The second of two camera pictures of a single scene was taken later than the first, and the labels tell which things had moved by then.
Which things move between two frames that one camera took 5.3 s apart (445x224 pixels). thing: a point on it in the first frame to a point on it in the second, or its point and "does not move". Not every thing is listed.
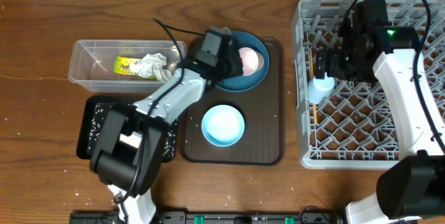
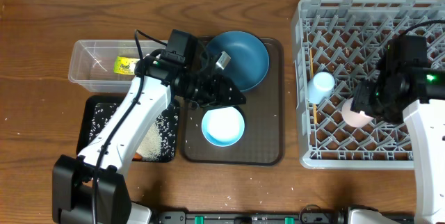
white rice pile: [97, 124] does not move
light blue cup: [320, 90] does not move
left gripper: [236, 57] to [217, 82]
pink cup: [252, 60] to [352, 118]
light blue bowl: [223, 125] does not move
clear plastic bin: [122, 66] does not move
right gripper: [334, 56] to [361, 102]
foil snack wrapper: [127, 65] does not move
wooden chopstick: [313, 74] does not move
